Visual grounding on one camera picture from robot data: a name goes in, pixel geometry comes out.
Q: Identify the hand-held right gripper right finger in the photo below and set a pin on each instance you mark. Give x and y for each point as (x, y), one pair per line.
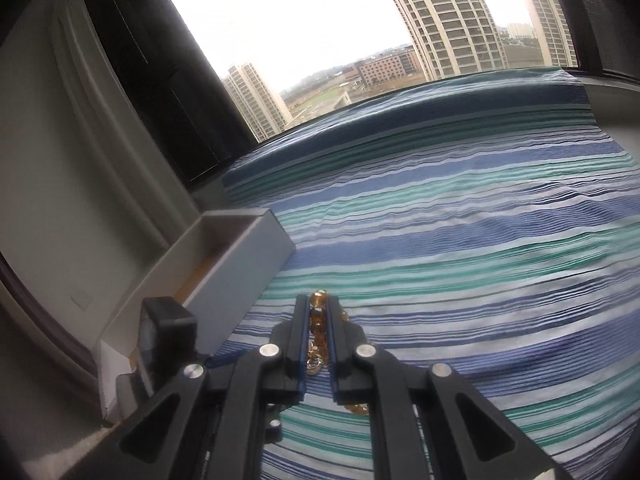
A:
(337, 360)

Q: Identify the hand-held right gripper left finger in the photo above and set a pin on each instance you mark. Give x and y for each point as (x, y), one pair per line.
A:
(301, 360)

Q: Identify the grey cardboard box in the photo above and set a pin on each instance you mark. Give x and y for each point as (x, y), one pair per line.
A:
(235, 270)

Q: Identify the blue green striped bedsheet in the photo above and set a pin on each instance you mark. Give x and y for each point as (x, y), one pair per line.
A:
(450, 240)

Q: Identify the beige curtain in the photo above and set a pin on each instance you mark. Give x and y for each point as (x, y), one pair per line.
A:
(100, 150)

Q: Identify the small beige apartment building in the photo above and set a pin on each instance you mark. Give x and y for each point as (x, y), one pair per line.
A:
(257, 105)

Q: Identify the low brick building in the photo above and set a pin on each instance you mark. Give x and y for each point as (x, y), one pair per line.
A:
(385, 67)

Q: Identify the tall beige apartment tower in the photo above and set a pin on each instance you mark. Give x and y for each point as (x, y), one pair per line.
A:
(445, 25)

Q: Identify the pale distant apartment tower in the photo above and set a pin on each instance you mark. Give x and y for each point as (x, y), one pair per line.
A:
(550, 25)

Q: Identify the dark window panel with screen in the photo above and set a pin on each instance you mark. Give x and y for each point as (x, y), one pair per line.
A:
(600, 10)

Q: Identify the white wall socket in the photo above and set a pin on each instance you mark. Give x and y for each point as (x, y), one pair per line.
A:
(81, 300)

